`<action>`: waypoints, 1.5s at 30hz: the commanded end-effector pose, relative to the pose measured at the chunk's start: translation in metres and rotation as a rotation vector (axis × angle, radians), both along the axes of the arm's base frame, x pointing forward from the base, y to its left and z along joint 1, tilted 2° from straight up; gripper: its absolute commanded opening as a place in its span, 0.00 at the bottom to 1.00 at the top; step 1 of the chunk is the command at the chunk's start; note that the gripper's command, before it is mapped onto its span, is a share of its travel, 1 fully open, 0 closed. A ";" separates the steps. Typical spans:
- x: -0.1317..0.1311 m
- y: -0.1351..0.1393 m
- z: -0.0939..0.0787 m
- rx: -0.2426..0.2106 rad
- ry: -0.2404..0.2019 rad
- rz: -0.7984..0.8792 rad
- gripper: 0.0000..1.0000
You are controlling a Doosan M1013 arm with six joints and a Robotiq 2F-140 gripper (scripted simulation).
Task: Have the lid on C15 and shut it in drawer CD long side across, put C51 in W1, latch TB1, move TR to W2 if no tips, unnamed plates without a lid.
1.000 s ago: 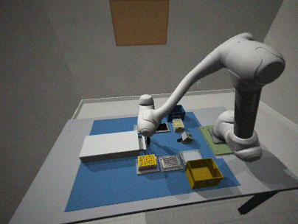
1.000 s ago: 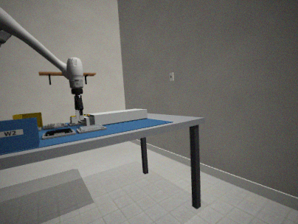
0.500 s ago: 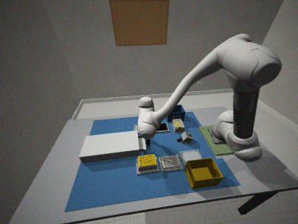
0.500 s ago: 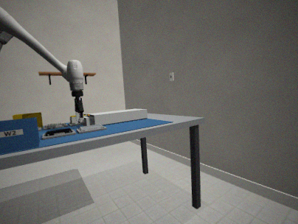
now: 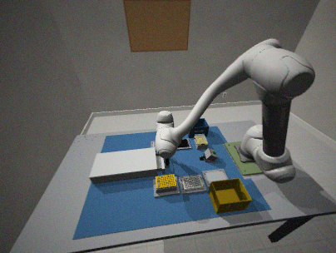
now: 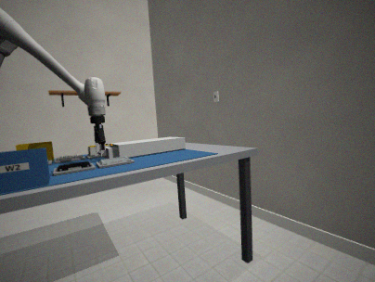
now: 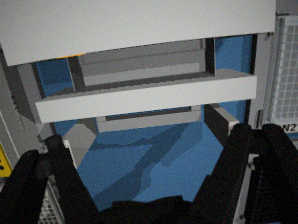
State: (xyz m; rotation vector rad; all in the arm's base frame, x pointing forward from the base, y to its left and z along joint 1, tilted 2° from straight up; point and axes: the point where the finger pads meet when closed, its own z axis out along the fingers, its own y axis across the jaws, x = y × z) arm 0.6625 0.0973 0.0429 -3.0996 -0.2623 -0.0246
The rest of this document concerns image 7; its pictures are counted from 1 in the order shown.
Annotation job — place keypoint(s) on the white multiwell assay plate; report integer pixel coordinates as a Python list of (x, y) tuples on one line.
[(281, 95)]

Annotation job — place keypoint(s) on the blue bench mat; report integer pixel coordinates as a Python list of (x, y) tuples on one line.
[(145, 164)]

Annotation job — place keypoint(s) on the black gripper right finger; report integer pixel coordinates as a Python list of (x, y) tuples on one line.
[(219, 192)]

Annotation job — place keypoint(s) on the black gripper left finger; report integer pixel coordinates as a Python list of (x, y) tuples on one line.
[(22, 195)]

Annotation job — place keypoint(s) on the white multi-well plate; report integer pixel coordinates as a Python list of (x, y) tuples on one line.
[(51, 212)]

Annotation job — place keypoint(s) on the black assay plate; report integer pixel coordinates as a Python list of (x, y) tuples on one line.
[(260, 208)]

